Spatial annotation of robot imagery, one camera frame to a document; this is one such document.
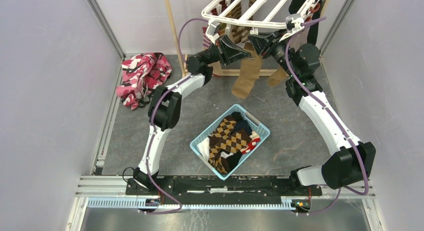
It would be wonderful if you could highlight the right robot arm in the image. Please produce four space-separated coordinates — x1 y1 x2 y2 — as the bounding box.
248 31 376 196

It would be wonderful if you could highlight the white cloth in basket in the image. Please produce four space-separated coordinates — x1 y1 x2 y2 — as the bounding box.
196 137 210 161

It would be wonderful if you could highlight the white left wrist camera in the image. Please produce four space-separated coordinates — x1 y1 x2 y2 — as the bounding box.
206 19 221 46

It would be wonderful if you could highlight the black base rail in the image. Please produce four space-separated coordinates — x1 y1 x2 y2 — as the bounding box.
125 175 323 206

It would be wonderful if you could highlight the brown striped sock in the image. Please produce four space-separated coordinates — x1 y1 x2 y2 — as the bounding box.
231 0 256 44

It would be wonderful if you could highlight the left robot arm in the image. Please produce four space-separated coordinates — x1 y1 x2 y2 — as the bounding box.
133 35 252 195

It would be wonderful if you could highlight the white clip hanger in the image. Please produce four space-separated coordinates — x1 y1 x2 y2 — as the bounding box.
201 0 320 34

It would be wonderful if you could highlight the light blue laundry basket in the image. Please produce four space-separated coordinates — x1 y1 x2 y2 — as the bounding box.
190 104 271 181

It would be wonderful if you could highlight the navy blue sock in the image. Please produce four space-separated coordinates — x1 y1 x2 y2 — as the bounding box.
231 120 253 136

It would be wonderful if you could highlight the tan ribbed sock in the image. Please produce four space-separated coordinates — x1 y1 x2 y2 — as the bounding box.
267 67 290 87
231 42 263 99

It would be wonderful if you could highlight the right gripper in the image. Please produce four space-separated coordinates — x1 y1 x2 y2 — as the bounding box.
248 26 299 79

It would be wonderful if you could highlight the light blue cable tray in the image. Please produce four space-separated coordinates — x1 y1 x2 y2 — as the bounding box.
87 197 295 211

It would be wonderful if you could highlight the red purple striped sock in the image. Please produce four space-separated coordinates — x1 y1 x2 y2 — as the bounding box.
202 26 214 50

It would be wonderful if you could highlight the red santa sock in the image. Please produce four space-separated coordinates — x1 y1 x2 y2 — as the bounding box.
240 131 261 154

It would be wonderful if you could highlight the wooden hanger stand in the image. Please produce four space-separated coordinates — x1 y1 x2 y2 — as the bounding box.
161 0 335 78

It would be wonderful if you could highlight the pink camouflage cloth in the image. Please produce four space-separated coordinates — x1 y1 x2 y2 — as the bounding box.
115 52 173 110

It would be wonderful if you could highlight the brown yellow checked sock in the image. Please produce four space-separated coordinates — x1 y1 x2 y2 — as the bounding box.
208 113 251 176

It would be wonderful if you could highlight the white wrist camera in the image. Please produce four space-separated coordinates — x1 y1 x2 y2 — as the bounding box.
206 19 221 46
279 13 305 42

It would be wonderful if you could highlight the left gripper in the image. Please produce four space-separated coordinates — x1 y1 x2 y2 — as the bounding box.
201 35 252 67

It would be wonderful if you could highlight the black sock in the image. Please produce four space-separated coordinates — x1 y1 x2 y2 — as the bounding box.
288 0 324 47

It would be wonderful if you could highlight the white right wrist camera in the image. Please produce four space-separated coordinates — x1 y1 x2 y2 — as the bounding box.
279 13 305 42

